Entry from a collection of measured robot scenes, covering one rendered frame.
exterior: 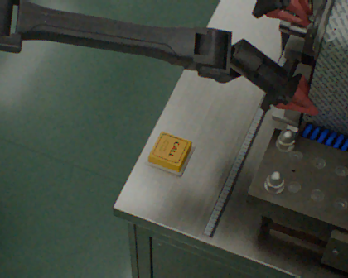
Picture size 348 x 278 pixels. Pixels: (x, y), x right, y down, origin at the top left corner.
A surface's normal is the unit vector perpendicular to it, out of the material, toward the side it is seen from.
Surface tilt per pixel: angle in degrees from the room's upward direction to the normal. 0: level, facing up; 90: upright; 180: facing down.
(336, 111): 90
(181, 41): 29
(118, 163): 0
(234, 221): 0
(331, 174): 0
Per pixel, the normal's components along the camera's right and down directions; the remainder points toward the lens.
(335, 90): -0.39, 0.76
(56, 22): 0.28, -0.15
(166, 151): 0.00, -0.56
